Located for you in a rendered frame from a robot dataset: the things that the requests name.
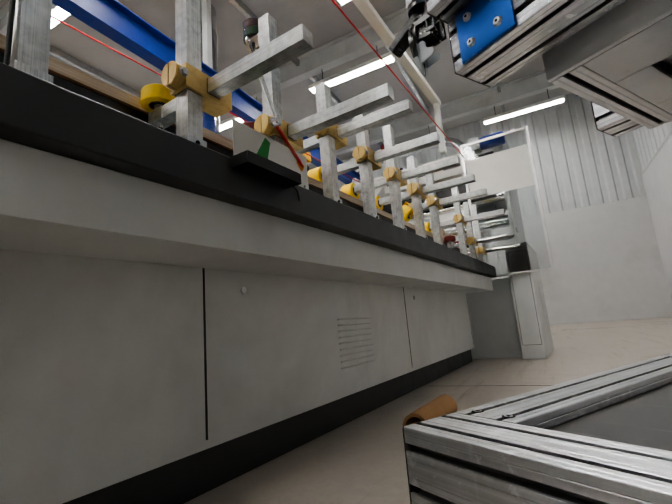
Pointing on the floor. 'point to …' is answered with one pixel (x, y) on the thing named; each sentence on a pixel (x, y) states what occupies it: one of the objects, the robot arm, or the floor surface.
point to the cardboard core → (444, 404)
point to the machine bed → (193, 367)
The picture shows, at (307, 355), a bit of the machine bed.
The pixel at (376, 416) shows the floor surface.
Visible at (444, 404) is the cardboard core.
